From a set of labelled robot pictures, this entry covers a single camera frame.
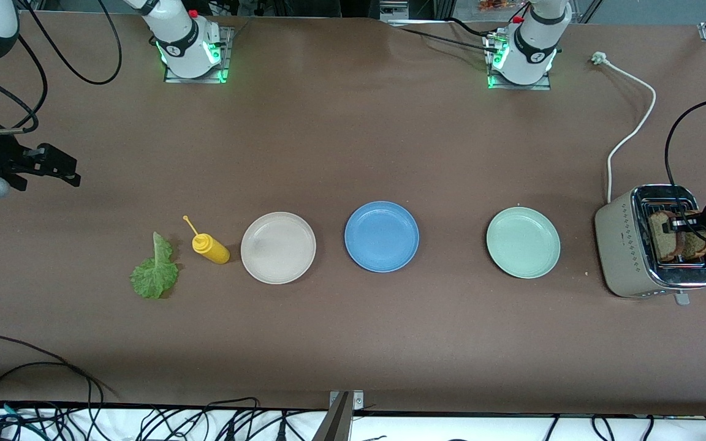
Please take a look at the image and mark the white round plate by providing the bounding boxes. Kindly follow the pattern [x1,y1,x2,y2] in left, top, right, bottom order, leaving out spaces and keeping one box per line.
[240,211,317,285]

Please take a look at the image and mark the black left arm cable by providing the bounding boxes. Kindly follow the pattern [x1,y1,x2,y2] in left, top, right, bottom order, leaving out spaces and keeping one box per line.
[664,95,706,243]

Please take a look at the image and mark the green lettuce leaf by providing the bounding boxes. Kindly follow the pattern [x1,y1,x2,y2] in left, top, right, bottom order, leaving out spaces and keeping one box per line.
[130,231,180,300]

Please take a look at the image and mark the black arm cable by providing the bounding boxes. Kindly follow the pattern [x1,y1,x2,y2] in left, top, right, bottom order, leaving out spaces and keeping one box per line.
[0,34,48,135]
[19,0,124,85]
[664,95,706,243]

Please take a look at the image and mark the blue round plate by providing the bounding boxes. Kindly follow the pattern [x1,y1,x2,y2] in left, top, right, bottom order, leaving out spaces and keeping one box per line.
[344,201,420,273]

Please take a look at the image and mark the beige chrome toaster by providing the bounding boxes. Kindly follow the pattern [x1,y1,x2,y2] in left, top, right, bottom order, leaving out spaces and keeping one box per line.
[594,184,706,306]

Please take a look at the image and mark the small metal bracket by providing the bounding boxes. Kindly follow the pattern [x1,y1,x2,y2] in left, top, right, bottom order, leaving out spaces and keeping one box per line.
[328,390,365,410]

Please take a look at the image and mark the black base cable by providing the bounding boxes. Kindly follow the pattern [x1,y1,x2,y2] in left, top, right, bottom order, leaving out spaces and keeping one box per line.
[448,17,501,39]
[397,26,501,53]

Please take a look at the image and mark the yellow mustard squeeze bottle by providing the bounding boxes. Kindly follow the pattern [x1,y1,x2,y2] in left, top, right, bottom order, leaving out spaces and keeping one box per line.
[183,215,231,265]

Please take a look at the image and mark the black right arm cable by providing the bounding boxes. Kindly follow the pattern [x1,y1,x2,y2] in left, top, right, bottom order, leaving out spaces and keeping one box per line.
[19,0,124,85]
[0,34,48,135]

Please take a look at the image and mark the green round plate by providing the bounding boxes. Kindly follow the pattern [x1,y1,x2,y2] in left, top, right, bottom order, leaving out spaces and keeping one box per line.
[486,206,561,279]

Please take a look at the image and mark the grey camera post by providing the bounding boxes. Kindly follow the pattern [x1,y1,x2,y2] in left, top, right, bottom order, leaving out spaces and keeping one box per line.
[310,392,354,441]

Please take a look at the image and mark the white toaster power cord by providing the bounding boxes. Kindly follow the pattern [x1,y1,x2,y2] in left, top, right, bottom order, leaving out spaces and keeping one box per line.
[591,52,657,204]

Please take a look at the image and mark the brown bread slice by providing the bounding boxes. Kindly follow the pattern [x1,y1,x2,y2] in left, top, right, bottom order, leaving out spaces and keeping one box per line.
[681,211,706,259]
[650,210,691,262]

